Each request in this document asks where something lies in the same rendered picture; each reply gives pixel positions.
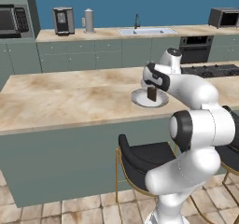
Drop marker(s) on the white sink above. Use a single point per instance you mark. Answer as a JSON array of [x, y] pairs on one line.
[[147, 31]]

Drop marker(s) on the grey-green kitchen island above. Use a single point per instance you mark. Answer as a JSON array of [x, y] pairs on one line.
[[62, 115]]

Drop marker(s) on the grey-green tall cupboard unit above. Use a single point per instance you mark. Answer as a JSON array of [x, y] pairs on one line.
[[18, 56]]

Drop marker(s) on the silver paper towel holder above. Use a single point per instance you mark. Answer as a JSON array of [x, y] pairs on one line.
[[89, 20]]

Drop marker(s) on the dark grey toaster oven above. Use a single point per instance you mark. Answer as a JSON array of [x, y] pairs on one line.
[[224, 17]]

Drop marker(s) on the white wall socket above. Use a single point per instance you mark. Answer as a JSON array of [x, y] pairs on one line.
[[83, 21]]

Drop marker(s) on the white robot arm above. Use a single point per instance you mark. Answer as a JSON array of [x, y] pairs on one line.
[[199, 125]]

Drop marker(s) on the black stool with gold legs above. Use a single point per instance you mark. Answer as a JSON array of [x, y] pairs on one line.
[[231, 160], [146, 159]]

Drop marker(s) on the black built-in oven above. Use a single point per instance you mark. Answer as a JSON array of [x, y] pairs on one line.
[[196, 49]]

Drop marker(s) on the black and silver microwave oven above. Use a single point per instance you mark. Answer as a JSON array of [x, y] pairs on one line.
[[14, 20]]

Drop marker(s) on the grey-green base cupboard run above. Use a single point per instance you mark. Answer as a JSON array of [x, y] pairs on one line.
[[93, 55], [224, 48]]

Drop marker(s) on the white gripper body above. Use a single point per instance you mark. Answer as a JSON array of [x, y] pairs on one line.
[[145, 82]]

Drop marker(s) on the black hob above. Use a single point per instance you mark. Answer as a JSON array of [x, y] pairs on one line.
[[214, 70]]

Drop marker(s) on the black tap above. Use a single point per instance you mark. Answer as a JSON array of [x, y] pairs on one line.
[[136, 21]]

